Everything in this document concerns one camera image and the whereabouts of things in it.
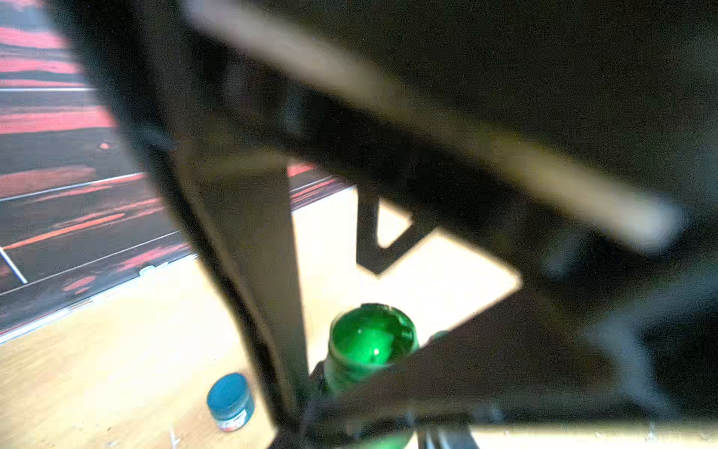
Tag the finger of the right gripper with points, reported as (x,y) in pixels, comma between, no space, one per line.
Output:
(233,203)
(525,359)

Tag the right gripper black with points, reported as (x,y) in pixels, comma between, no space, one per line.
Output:
(575,140)

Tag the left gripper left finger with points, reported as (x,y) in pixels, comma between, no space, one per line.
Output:
(288,438)

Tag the green paint jar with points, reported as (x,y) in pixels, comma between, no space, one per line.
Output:
(364,341)

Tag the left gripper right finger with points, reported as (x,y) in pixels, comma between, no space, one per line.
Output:
(456,437)

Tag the blue paint jar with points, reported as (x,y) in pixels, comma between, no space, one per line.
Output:
(230,402)

